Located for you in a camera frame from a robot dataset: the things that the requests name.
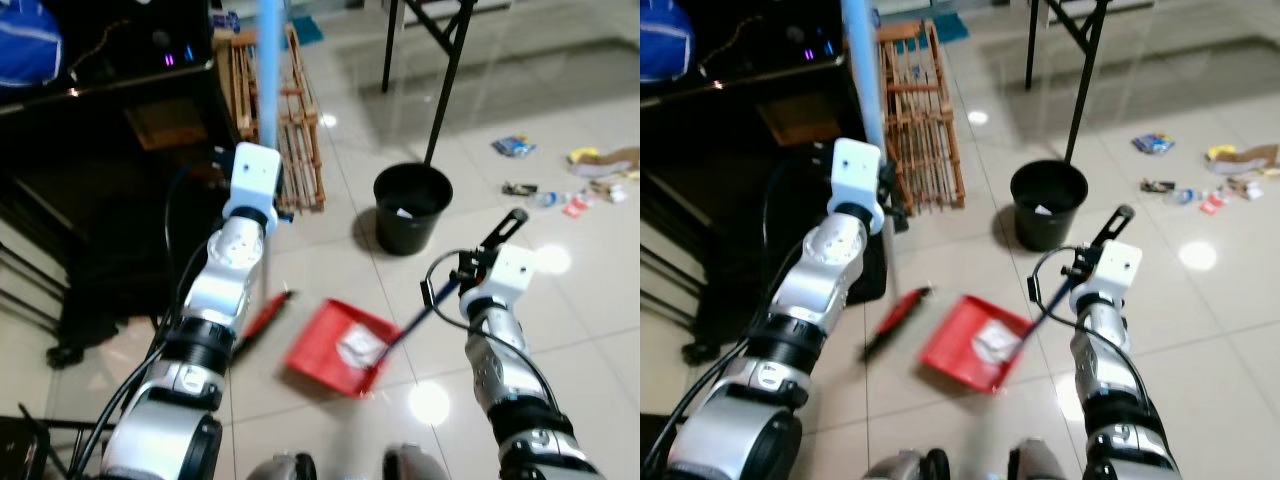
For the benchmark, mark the black round waste bin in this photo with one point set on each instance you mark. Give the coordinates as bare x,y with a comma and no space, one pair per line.
410,235
1047,230

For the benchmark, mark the dark snack wrapper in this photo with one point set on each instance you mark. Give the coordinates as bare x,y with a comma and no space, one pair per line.
520,189
1160,186

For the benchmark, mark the crumpled white paper scrap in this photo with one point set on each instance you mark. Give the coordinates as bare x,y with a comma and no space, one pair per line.
362,346
997,343

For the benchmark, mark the brown cardboard box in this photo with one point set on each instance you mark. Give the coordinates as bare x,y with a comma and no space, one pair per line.
165,125
800,120

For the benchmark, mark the red and white carton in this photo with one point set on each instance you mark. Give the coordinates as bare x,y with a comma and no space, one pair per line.
1213,204
576,207

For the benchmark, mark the robot right leg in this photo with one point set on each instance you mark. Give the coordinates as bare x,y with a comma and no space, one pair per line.
418,465
1038,462

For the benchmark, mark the white folding table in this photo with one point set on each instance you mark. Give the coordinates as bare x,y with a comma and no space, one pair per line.
1085,80
450,80

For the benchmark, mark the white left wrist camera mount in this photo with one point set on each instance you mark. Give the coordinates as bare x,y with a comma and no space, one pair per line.
255,175
858,172

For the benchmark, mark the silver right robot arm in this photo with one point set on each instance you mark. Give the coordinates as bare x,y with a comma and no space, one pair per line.
495,370
1100,360

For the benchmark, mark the robot leg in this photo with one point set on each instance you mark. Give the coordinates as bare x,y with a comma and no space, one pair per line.
418,465
905,466
1038,462

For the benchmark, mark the yellow packet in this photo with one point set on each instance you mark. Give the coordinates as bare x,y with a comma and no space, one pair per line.
1221,152
583,155

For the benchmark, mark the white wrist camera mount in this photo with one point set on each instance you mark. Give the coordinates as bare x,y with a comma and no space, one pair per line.
858,172
515,270
1117,268
255,175

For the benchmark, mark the blue bag with white stripes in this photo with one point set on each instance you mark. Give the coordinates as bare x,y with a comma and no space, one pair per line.
665,45
25,50

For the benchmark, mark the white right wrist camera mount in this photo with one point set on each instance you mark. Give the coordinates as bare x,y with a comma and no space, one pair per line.
515,270
1117,268

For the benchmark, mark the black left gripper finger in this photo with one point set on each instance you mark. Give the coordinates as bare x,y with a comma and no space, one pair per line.
284,200
893,200

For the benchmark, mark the teal floor mat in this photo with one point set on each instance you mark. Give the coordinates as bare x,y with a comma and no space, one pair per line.
952,27
307,30

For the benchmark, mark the robot left leg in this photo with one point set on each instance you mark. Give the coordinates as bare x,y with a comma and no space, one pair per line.
905,466

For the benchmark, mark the blue snack wrapper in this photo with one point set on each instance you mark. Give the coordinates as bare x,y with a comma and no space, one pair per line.
514,146
1153,144

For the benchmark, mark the wooden slatted shoe rack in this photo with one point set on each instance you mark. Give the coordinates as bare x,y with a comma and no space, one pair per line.
925,120
297,120

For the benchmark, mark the black desk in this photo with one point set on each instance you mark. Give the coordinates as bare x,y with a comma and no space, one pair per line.
100,95
740,88

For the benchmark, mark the large brown cardboard scrap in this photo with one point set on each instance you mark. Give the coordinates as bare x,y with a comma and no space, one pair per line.
615,165
1255,160

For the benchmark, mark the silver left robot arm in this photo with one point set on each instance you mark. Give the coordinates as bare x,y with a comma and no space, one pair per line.
225,270
825,270

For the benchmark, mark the clear plastic bottle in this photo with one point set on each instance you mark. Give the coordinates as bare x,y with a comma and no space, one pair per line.
1187,196
550,199

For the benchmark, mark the black machine on desk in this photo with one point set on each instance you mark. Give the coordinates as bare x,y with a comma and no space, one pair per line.
130,40
770,35

